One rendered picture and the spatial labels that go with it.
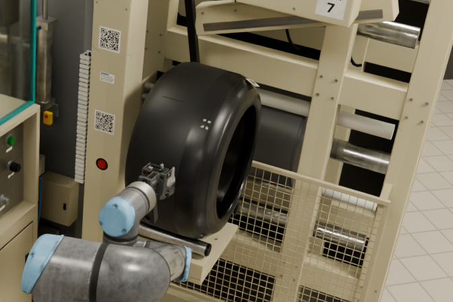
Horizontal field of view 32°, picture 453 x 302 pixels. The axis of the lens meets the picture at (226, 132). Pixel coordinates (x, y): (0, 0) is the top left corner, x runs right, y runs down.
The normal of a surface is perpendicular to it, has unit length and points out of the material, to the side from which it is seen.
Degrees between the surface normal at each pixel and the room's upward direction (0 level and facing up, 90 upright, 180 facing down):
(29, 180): 90
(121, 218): 77
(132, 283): 68
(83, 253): 19
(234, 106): 46
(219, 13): 90
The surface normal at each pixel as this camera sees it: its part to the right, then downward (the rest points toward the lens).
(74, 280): -0.07, 0.11
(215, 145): 0.47, 0.03
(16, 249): 0.93, 0.26
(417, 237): 0.13, -0.88
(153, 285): 0.76, 0.13
